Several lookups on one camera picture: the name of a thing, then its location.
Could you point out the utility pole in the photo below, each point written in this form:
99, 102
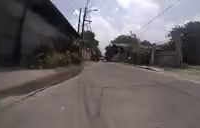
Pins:
83, 26
79, 21

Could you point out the grey asphalt road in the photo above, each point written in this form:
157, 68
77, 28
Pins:
121, 100

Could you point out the green bushes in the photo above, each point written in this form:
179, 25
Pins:
56, 59

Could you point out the street lamp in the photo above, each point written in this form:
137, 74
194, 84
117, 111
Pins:
92, 10

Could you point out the dark kerb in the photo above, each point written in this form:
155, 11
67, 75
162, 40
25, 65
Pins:
38, 85

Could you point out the large dark building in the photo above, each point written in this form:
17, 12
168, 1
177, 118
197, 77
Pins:
18, 30

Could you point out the concrete pavement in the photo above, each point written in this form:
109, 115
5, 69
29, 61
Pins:
11, 78

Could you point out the grey wall with gate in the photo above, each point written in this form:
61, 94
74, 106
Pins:
164, 57

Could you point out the trees behind wall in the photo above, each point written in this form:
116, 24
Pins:
194, 40

